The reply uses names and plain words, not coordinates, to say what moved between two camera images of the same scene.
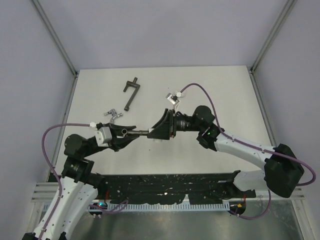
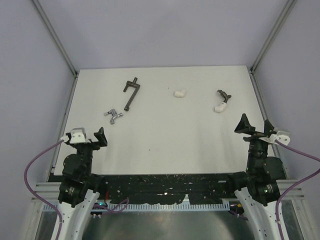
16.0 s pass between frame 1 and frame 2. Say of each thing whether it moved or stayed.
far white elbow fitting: stayed
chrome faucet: stayed
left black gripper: moved
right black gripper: moved
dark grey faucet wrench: stayed
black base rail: stayed
